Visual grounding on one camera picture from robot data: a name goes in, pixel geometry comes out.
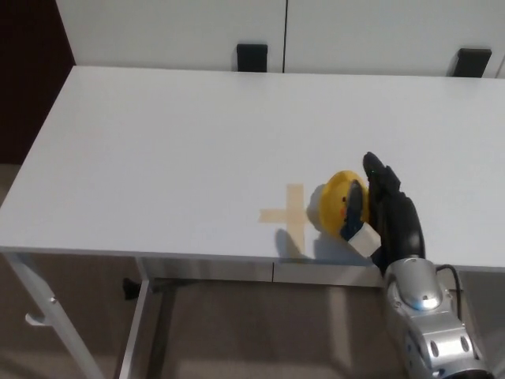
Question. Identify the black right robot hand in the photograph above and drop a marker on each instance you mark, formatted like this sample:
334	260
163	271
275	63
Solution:
398	225

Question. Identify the yellow rubber duck toy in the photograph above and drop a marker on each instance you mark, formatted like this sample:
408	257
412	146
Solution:
335	201

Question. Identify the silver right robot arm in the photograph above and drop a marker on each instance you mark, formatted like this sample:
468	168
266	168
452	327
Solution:
430	316

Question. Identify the white desk leg with hook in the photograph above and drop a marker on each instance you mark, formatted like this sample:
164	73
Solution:
43	308

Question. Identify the short beige tape strip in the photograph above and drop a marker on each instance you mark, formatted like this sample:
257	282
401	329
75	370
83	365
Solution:
274	215

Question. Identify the black floor foot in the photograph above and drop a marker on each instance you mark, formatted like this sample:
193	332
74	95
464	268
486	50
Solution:
130	289

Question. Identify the black panel bracket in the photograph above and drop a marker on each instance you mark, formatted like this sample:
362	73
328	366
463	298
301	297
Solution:
473	63
252	57

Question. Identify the white desk frame bar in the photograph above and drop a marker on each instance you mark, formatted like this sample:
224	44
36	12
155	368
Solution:
136	316

